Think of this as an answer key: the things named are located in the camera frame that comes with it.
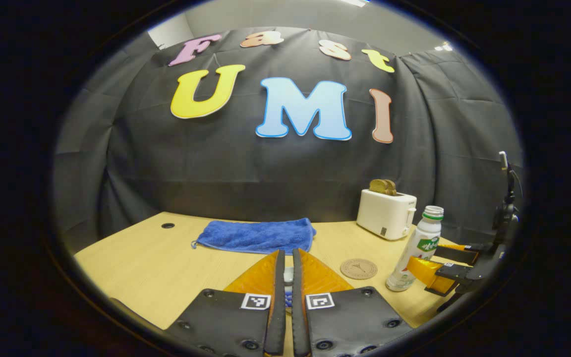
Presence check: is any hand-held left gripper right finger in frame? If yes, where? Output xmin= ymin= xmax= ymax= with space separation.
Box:
xmin=291 ymin=248 xmax=413 ymax=357

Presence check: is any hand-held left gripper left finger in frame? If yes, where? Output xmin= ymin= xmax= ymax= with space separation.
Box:
xmin=164 ymin=249 xmax=286 ymax=357

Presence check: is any white plastic water bottle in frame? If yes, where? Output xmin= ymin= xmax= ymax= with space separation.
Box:
xmin=386 ymin=206 xmax=445 ymax=292

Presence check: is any round wooden coaster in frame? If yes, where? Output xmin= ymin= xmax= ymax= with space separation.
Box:
xmin=340 ymin=258 xmax=378 ymax=280

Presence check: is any blue towel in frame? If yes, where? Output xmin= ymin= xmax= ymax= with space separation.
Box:
xmin=191 ymin=218 xmax=317 ymax=255

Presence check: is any white toaster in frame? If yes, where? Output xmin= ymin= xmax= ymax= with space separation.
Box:
xmin=356 ymin=188 xmax=417 ymax=241

